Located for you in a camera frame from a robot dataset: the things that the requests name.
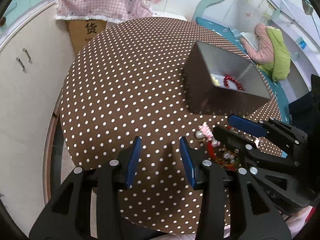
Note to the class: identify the brown cardboard box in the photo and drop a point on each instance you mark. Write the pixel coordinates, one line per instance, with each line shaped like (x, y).
(82, 31)

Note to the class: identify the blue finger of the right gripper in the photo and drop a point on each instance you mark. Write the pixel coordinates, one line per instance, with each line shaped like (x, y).
(247, 126)
(232, 140)

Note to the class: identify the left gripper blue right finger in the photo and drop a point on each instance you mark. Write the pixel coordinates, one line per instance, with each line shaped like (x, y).
(187, 157)

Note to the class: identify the grey metal tin box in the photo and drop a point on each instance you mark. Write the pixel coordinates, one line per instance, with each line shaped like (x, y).
(220, 82)

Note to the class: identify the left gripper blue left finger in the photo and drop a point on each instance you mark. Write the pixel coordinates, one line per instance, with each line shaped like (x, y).
(133, 158)

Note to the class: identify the brown polka dot tablecloth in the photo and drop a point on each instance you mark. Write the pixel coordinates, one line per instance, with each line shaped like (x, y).
(127, 82)

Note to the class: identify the teal bed sheet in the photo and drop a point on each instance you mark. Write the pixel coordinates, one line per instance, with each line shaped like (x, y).
(235, 37)

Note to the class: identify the pink checkered cover cloth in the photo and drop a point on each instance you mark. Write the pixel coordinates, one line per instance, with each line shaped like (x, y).
(115, 11)

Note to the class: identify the pink and green folded quilt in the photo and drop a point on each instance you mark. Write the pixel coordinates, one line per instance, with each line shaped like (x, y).
(271, 52)

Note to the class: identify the white cabinet with handles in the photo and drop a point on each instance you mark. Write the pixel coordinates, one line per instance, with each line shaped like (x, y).
(36, 55)

